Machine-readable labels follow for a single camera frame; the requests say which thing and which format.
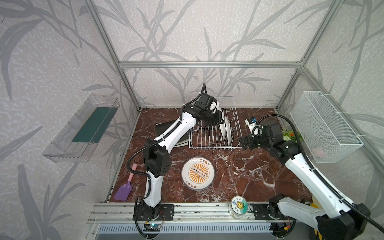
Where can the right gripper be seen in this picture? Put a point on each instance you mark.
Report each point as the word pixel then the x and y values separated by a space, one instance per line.
pixel 246 142

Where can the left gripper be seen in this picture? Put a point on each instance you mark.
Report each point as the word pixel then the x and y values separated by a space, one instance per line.
pixel 214 118

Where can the potted artificial plant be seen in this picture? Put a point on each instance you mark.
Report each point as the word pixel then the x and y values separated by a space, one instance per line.
pixel 289 135

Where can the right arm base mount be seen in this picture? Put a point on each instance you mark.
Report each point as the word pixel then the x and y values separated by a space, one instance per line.
pixel 261 212

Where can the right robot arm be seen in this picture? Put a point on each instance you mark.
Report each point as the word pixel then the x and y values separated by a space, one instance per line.
pixel 336 217

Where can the left circuit board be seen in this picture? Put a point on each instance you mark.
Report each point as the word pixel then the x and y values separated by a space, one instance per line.
pixel 152 227

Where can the round white plate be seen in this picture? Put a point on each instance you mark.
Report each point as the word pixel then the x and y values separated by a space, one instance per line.
pixel 229 132
pixel 210 183
pixel 222 126
pixel 198 173

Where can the right circuit board wiring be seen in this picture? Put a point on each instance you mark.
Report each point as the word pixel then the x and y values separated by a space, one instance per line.
pixel 279 229

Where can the green sponge mat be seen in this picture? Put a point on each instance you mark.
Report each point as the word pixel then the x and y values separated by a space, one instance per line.
pixel 95 126

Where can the aluminium frame rail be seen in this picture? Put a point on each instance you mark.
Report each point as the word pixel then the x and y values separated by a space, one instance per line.
pixel 284 65

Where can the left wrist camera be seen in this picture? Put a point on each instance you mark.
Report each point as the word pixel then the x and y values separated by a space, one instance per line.
pixel 215 106

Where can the white mesh wall basket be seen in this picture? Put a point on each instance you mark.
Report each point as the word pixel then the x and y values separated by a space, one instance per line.
pixel 325 131

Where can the black square plate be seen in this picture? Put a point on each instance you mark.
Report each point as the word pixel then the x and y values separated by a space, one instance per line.
pixel 163 127

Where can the white wire dish rack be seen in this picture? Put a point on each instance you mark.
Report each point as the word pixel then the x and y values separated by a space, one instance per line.
pixel 209 137

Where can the yellow work glove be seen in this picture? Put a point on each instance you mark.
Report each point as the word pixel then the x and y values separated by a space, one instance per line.
pixel 315 203

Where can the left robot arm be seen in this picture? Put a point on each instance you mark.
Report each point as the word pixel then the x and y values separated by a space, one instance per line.
pixel 156 153

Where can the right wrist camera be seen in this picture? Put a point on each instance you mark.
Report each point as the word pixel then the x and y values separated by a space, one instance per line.
pixel 253 126

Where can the clear plastic wall shelf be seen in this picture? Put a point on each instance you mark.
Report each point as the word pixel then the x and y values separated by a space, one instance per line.
pixel 62 149

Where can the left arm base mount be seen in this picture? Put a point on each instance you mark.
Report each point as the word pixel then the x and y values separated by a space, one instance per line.
pixel 160 212

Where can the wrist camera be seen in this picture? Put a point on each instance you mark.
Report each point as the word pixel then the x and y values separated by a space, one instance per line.
pixel 215 106
pixel 253 126

